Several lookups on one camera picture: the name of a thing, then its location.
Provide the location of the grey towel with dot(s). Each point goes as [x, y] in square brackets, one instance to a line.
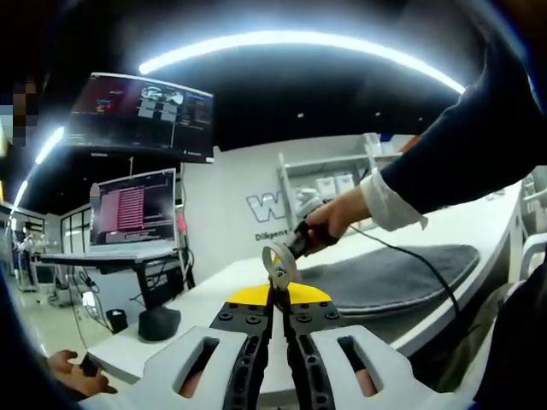
[384, 277]

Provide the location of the row of white storage boxes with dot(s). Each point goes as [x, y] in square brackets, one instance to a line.
[342, 183]

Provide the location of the grey metal shelf unit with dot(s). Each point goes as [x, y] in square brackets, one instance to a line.
[325, 162]

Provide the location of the black pouch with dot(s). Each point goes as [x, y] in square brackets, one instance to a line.
[158, 324]

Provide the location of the pink tag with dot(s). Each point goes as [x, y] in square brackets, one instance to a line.
[181, 223]

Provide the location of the small black bin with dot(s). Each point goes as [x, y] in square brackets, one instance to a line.
[116, 321]

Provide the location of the small black device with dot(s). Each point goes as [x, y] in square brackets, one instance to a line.
[89, 365]

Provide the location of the white power strip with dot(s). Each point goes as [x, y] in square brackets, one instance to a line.
[88, 297]

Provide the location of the grey standing desk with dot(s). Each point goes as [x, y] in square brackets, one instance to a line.
[102, 258]

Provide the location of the long ceiling light strip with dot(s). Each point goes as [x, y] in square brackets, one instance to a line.
[299, 37]

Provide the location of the smaller lit monitor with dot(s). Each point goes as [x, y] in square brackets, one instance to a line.
[132, 209]

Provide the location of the large lit monitor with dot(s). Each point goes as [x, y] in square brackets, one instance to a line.
[128, 115]

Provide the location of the glass office partition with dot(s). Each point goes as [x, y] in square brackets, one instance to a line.
[77, 232]

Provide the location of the person's body dark clothing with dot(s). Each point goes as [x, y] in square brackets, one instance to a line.
[521, 341]

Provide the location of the white chair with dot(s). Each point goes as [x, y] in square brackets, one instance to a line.
[536, 245]

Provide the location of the short ceiling light bar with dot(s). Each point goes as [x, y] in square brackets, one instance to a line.
[49, 145]

